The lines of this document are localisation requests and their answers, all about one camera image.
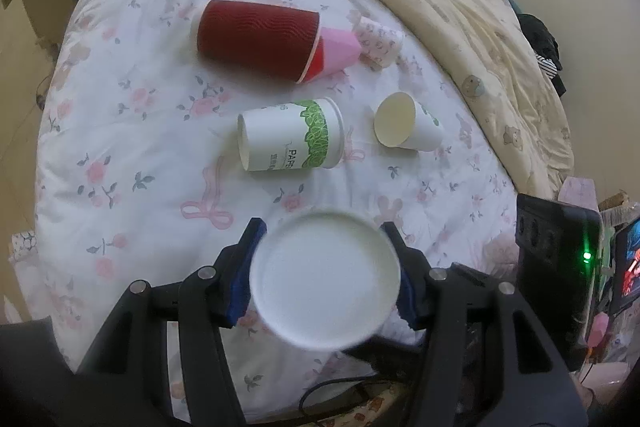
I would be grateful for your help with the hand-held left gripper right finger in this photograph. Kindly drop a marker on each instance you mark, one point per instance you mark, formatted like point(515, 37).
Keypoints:
point(406, 294)

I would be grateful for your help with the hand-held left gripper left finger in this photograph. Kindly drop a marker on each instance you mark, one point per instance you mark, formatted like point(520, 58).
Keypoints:
point(239, 292)

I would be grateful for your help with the plain white paper cup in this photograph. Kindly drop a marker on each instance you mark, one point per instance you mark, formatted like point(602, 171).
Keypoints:
point(325, 277)

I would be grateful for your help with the white cup with green band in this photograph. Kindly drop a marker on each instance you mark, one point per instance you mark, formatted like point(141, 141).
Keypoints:
point(280, 139)

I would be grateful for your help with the small white paper cup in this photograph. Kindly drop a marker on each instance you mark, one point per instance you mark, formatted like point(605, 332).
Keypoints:
point(397, 122)

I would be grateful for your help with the pink and red paper cup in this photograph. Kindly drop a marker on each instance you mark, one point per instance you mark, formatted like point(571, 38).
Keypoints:
point(341, 51)

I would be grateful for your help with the small pink patterned paper cup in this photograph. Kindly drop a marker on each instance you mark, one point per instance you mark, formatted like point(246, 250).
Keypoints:
point(381, 41)

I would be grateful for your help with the dark red ripple paper cup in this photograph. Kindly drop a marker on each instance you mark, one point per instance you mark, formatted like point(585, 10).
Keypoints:
point(255, 37)

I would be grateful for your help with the lit screen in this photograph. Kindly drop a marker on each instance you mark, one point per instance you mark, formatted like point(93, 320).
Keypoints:
point(631, 267)

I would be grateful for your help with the pale pink box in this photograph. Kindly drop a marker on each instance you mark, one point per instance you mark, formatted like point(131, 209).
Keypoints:
point(577, 193)

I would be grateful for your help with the floral white bed sheet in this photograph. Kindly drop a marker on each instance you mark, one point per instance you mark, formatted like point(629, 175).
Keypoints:
point(150, 132)

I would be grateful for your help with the dark clothing pile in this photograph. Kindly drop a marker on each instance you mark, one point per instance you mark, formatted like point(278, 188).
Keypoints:
point(542, 39)

